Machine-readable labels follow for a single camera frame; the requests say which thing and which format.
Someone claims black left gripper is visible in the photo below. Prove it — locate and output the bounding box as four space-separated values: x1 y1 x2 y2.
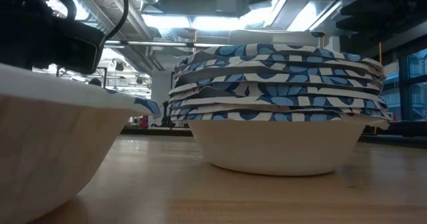
0 3 64 70

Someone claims large blue-patterned paper bowl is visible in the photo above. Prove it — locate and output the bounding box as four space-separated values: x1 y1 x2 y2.
0 63 161 224

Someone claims long linear ceiling light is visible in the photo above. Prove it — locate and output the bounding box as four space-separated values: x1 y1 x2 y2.
103 39 234 49

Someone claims black tripod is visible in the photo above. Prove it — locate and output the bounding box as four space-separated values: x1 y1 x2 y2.
151 100 176 129

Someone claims grey ceiling junction box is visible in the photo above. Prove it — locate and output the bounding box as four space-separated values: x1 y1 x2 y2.
216 0 238 13

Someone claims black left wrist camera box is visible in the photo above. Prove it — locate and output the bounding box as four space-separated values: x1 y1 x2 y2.
49 17 107 75

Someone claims corrugated silver ceiling duct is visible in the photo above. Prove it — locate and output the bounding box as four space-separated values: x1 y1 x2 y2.
78 0 121 41

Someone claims black camera cable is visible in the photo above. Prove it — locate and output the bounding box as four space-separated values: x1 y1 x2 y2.
105 0 130 41

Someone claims rectangular metal ceiling duct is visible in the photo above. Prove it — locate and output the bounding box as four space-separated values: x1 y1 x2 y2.
270 0 376 32

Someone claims dark window frame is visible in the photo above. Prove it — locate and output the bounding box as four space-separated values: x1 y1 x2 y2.
396 49 427 123

